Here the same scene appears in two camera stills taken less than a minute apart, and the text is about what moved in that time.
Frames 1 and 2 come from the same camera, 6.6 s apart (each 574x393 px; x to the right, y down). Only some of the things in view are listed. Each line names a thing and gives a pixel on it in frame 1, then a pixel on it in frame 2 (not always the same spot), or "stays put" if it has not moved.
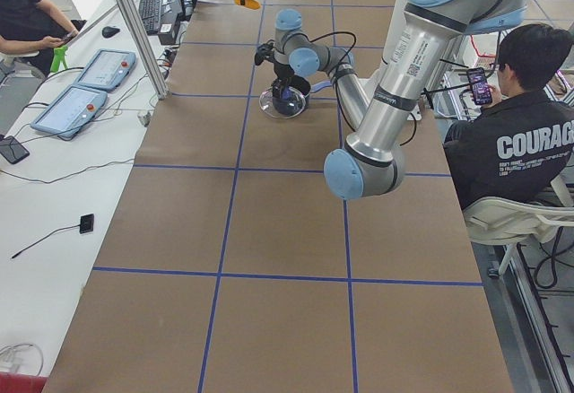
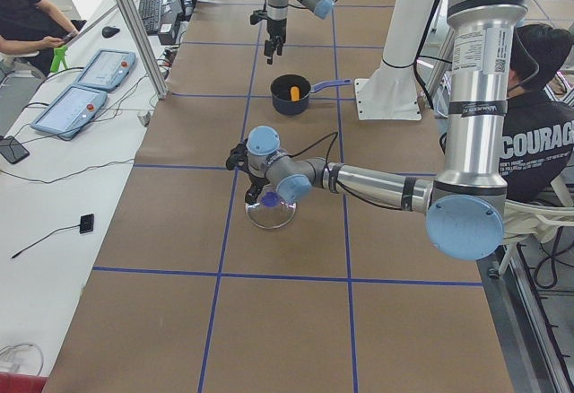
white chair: (498, 221) stays put
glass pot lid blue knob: (291, 102) to (270, 212)
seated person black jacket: (520, 143) stays put
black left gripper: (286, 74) to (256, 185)
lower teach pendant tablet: (71, 111) stays put
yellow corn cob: (248, 3) to (294, 93)
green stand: (58, 57) stays put
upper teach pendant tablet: (108, 69) stays put
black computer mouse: (108, 31) stays put
